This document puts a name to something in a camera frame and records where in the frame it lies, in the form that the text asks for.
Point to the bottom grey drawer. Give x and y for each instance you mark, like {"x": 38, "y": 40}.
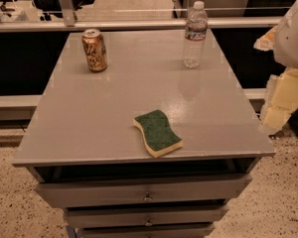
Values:
{"x": 198, "y": 230}

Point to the grey drawer cabinet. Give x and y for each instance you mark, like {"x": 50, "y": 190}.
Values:
{"x": 83, "y": 128}

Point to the middle grey drawer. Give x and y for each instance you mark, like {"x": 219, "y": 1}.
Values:
{"x": 146, "y": 216}

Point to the gold soda can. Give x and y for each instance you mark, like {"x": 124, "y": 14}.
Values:
{"x": 95, "y": 50}

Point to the clear plastic water bottle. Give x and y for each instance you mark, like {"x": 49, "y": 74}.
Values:
{"x": 195, "y": 35}

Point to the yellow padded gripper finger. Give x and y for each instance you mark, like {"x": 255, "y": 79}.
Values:
{"x": 281, "y": 99}
{"x": 266, "y": 42}

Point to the green yellow sponge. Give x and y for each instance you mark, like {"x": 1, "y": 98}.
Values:
{"x": 158, "y": 136}

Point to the grey metal railing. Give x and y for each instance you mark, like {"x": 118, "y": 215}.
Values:
{"x": 133, "y": 25}

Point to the grey drawer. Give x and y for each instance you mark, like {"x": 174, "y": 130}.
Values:
{"x": 146, "y": 216}
{"x": 198, "y": 230}
{"x": 138, "y": 191}

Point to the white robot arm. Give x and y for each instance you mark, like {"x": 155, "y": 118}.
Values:
{"x": 286, "y": 42}

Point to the top grey drawer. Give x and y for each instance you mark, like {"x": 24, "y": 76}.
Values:
{"x": 138, "y": 191}

